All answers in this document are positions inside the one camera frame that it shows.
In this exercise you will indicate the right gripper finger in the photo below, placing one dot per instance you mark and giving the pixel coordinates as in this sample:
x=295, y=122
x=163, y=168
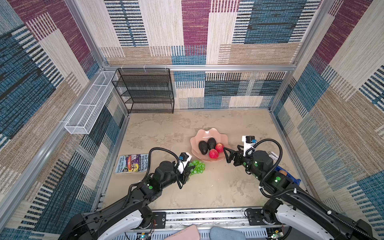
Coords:
x=228, y=151
x=229, y=157

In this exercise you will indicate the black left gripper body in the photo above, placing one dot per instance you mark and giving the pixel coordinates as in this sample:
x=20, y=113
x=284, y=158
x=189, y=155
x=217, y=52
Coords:
x=182, y=176

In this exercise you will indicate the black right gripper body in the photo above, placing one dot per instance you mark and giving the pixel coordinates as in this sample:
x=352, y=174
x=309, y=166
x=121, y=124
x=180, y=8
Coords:
x=240, y=160

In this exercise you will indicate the red fake peach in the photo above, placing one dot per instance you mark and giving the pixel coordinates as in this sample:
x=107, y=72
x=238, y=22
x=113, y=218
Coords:
x=219, y=148

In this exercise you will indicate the red fake apple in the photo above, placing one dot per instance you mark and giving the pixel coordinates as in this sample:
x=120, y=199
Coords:
x=213, y=154

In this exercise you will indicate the green fake grape bunch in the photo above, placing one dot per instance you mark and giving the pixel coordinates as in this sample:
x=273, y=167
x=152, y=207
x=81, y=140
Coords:
x=197, y=167

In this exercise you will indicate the dark avocado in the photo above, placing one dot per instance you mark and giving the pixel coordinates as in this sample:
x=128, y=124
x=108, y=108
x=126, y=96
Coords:
x=211, y=143
x=203, y=147

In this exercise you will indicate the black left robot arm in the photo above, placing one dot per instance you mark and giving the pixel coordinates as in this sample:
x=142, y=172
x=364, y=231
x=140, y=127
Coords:
x=130, y=212

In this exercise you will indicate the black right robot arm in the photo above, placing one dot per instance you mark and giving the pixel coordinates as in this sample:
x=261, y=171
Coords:
x=292, y=206

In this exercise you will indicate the pink scalloped fruit bowl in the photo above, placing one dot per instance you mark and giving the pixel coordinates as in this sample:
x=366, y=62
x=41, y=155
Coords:
x=204, y=135

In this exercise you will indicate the colourful comic book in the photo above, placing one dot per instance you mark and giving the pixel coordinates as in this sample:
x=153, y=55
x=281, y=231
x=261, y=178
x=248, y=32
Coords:
x=137, y=163

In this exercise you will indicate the pink object front edge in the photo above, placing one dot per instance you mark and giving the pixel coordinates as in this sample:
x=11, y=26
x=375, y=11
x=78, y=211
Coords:
x=189, y=233

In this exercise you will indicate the blue plastic box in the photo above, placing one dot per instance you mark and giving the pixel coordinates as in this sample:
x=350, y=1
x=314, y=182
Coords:
x=286, y=173

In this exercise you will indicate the blue denim object front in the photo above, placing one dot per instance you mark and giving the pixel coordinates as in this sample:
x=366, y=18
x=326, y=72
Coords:
x=217, y=233

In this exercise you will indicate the black mesh shelf rack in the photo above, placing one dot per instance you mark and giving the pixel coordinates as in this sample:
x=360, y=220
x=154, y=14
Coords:
x=145, y=90

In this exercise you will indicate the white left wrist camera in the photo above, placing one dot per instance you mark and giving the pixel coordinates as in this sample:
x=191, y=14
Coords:
x=184, y=160

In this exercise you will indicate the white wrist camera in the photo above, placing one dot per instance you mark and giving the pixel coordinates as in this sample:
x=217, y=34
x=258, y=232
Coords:
x=184, y=160
x=249, y=145

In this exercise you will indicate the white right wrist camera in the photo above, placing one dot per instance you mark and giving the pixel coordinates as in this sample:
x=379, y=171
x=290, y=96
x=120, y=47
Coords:
x=249, y=145

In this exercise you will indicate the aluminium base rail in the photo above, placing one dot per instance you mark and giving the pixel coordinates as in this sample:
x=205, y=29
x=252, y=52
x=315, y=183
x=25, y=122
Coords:
x=205, y=218

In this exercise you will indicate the white wire wall basket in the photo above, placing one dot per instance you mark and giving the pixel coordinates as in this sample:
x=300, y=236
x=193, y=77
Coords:
x=87, y=112

